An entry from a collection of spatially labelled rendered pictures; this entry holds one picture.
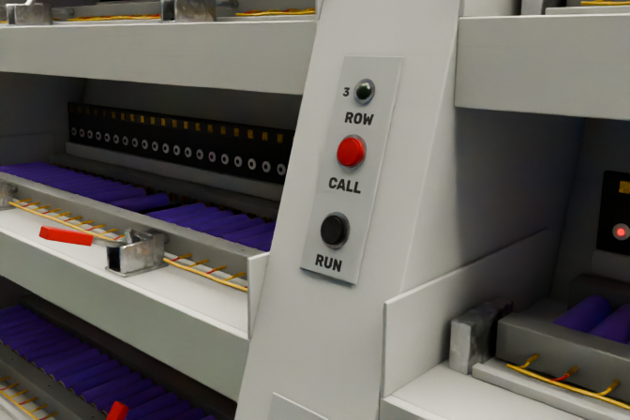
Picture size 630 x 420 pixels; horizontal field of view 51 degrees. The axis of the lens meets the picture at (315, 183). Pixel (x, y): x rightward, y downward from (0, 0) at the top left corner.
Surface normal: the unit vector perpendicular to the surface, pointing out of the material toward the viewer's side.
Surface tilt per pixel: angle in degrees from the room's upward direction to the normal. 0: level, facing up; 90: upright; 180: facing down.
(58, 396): 17
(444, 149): 90
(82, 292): 107
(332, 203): 90
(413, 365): 90
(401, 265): 90
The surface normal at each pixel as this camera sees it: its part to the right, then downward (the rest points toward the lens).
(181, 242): -0.67, 0.14
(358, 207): -0.64, -0.14
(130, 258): 0.74, 0.15
